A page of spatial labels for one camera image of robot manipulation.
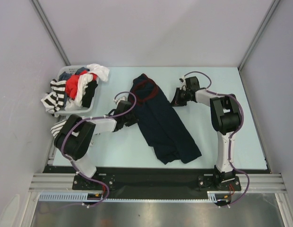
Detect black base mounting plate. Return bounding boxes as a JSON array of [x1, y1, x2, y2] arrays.
[[42, 165, 241, 201]]

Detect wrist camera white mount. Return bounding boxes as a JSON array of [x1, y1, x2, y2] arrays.
[[113, 96, 128, 105], [179, 76, 185, 83]]

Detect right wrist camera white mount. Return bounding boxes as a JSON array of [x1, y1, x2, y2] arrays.
[[179, 76, 185, 83]]

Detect slotted cable duct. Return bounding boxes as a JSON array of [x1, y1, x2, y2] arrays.
[[38, 192, 230, 203]]

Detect navy tank top red trim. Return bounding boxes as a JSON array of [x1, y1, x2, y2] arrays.
[[130, 73, 202, 165]]

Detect grey plastic laundry basket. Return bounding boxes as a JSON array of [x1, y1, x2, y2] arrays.
[[56, 65, 100, 116]]

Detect grey blue tank top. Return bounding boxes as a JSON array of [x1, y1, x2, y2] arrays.
[[58, 67, 90, 81]]

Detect black white striped tank top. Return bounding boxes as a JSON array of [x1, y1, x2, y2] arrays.
[[41, 79, 66, 114]]

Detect aluminium extrusion rail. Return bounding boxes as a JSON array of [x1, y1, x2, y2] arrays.
[[29, 174, 287, 193]]

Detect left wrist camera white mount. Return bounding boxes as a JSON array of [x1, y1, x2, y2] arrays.
[[113, 96, 128, 105]]

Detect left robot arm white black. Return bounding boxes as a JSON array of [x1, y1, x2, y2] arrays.
[[54, 100, 138, 189]]

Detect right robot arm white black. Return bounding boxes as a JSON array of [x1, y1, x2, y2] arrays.
[[171, 76, 244, 190]]

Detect thin striped white tank top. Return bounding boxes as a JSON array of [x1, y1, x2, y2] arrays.
[[51, 120, 67, 138]]

